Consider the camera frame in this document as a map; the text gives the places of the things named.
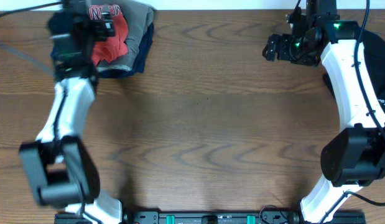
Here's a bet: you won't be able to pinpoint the orange soccer t-shirt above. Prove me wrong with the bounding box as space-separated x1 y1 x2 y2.
91 4 129 66

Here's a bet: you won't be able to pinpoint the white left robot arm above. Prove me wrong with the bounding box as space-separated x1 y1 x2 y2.
19 12 123 223

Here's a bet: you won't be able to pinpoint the black garment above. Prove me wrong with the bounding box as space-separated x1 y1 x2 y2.
361 30 385 113

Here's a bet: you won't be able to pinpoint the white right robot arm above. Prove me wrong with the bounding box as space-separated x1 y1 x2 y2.
262 20 385 223

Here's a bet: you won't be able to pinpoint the folded grey trousers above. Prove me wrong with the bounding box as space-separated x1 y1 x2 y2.
92 0 154 72

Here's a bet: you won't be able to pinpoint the folded navy garment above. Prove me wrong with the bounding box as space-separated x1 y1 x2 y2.
96 23 154 78

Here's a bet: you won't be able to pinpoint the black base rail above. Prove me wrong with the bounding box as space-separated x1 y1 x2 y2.
54 210 366 224

